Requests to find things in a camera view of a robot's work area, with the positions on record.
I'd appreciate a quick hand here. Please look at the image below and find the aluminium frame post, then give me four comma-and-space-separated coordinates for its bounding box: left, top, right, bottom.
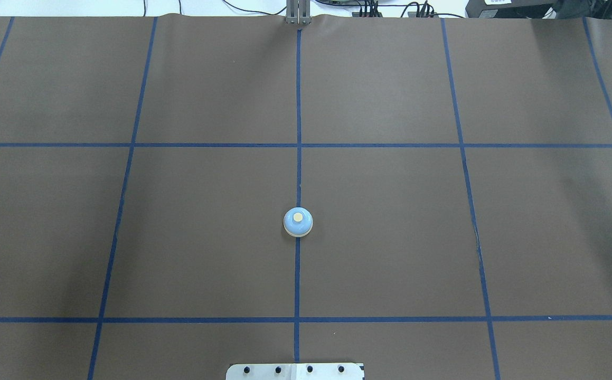
286, 0, 312, 25

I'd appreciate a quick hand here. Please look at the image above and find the black box device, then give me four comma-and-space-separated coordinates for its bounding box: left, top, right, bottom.
465, 1, 557, 19

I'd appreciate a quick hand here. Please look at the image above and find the brown paper table mat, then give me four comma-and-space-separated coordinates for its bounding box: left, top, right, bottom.
0, 14, 612, 379

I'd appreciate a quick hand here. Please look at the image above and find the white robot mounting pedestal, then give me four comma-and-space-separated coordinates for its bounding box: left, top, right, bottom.
225, 363, 365, 379

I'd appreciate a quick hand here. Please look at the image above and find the blue and cream call bell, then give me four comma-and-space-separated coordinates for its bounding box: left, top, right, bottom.
283, 207, 314, 238

